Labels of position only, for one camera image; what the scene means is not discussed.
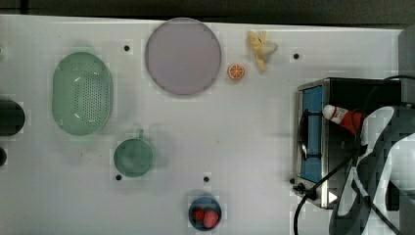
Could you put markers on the red felt ketchup bottle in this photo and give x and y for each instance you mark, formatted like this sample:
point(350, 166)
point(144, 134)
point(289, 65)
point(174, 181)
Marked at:
point(349, 120)

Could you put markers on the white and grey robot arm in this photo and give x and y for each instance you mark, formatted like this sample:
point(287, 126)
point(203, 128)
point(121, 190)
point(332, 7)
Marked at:
point(387, 137)

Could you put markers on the silver toaster oven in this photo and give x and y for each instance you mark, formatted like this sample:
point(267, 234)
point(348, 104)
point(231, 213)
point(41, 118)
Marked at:
point(322, 145)

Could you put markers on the orange slice toy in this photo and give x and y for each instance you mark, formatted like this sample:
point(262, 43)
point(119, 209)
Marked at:
point(236, 71)

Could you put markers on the purple round plate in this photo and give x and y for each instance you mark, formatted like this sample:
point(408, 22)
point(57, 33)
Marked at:
point(183, 56)

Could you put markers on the green mug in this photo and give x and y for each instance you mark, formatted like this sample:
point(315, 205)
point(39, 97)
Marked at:
point(134, 157)

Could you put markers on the peeled banana toy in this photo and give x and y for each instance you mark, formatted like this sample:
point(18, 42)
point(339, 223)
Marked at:
point(260, 47)

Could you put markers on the blue bowl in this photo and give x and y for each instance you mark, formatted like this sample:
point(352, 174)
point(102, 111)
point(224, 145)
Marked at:
point(207, 203)

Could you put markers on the red strawberry toy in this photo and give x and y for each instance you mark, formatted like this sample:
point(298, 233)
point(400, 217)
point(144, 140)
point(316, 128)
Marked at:
point(198, 215)

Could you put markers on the pink strawberry toy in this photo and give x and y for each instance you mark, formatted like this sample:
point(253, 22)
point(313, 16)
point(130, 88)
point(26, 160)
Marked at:
point(210, 219)

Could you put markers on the green perforated colander basket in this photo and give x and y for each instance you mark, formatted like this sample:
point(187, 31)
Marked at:
point(82, 94)

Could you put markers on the black cylinder at table edge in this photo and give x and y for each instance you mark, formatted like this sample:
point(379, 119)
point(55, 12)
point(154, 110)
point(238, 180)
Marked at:
point(12, 118)

